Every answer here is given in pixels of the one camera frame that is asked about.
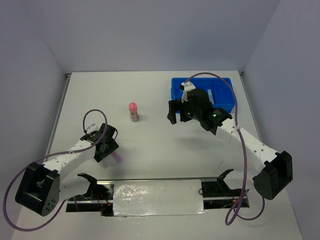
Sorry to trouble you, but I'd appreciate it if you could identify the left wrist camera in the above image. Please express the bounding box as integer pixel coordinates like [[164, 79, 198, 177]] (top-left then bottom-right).
[[84, 123, 99, 134]]

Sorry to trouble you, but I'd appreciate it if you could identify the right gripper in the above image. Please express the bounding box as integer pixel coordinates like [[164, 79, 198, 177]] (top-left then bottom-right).
[[167, 97, 201, 124]]

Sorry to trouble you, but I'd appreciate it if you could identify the pink lid clip jar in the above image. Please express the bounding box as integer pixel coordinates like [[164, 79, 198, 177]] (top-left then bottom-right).
[[128, 102, 139, 122]]

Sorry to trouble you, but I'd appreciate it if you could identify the light blue eraser stick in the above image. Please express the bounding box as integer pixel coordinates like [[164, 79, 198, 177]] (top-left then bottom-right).
[[207, 89, 215, 104]]

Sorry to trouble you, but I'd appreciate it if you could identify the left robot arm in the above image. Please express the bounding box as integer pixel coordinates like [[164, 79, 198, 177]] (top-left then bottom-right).
[[15, 123, 119, 217]]

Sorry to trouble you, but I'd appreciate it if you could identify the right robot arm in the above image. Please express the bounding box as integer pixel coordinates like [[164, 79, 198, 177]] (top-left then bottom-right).
[[167, 88, 293, 200]]

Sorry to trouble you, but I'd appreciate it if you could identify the blue plastic compartment tray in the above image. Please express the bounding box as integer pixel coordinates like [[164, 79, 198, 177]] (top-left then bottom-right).
[[170, 77, 236, 113]]

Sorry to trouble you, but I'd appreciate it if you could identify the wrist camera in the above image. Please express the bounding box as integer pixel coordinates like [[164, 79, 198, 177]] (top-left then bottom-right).
[[179, 81, 196, 103], [84, 123, 99, 134]]

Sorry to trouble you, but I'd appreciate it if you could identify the pink purple highlighter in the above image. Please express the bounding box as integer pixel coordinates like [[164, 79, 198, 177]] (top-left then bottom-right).
[[111, 151, 123, 163]]

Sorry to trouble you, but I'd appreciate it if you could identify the silver foil tape sheet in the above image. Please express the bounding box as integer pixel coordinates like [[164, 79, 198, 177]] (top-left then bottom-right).
[[113, 179, 205, 217]]

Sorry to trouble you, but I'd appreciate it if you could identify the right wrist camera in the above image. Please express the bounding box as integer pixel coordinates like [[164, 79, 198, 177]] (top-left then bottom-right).
[[179, 81, 196, 103]]

